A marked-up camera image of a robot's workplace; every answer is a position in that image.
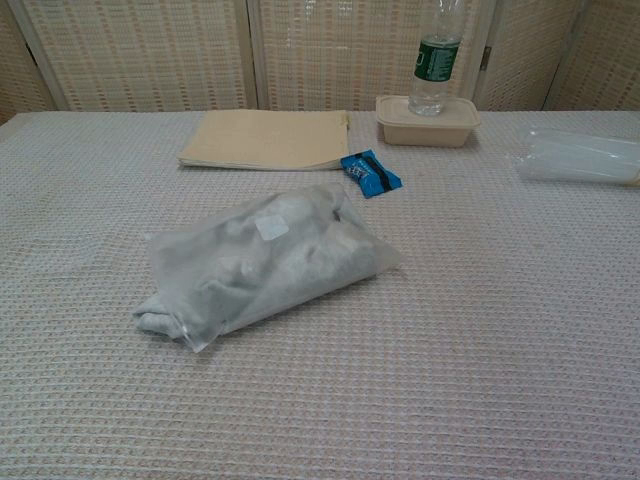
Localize translucent plastic bag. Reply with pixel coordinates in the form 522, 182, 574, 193
132, 182, 404, 355

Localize white clothes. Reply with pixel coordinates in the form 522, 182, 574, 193
132, 188, 382, 344

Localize blue snack packet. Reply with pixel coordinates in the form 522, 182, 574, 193
340, 148, 404, 200

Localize beige square tray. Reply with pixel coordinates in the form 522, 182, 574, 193
375, 94, 482, 148

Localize woven beige tablecloth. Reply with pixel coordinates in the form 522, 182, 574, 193
0, 110, 640, 480

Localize clear green-label water bottle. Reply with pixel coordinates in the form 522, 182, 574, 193
408, 0, 464, 117

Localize woven folding screen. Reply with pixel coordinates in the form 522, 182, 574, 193
0, 0, 640, 124

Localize clear plastic sleeve bundle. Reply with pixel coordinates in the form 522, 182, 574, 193
516, 124, 640, 189

